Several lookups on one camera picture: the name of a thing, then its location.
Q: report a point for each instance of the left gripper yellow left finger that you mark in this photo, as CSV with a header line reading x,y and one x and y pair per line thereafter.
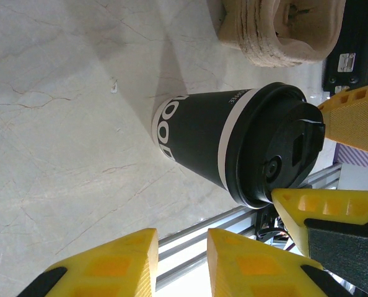
x,y
109,269

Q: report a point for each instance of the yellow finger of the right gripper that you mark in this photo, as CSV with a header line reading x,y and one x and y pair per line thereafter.
x,y
326,204
357,123

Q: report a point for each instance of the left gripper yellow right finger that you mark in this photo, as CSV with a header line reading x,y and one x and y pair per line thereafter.
x,y
252,269

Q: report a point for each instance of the black plastic cup lid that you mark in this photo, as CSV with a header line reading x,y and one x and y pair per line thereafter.
x,y
270,148

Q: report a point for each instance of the black hard case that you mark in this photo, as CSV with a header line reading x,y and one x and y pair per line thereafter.
x,y
357,31

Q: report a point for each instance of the small white paper scrap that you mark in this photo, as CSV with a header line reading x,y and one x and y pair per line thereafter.
x,y
113,88

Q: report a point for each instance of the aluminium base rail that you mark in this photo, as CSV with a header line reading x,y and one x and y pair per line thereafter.
x,y
177,247

